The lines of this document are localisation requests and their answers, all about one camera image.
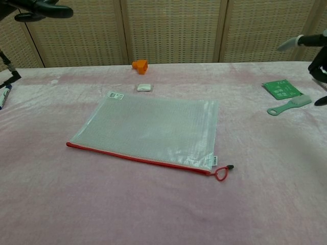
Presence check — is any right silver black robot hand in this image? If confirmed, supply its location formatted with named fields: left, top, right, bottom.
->
left=277, top=29, right=327, bottom=107

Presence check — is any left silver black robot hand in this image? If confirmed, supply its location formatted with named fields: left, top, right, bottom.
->
left=0, top=0, right=74, bottom=89

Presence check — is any clear mesh zipper pouch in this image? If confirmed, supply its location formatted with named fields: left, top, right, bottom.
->
left=66, top=91, right=235, bottom=182

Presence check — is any green tea packet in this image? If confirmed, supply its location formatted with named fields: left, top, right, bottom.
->
left=262, top=79, right=302, bottom=100

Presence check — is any blue capped marker pen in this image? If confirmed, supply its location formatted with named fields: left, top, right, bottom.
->
left=0, top=84, right=13, bottom=110

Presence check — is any orange plastic block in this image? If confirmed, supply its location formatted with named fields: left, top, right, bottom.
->
left=132, top=60, right=149, bottom=76

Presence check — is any white wrapped eraser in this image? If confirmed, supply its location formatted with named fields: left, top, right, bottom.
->
left=136, top=83, right=155, bottom=93

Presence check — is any woven bamboo folding screen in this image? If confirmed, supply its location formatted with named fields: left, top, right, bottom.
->
left=0, top=0, right=327, bottom=72

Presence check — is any pink fleece tablecloth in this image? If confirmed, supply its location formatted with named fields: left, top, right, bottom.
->
left=0, top=60, right=327, bottom=245

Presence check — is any green handled brush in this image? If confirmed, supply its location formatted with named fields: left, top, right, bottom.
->
left=267, top=94, right=313, bottom=116

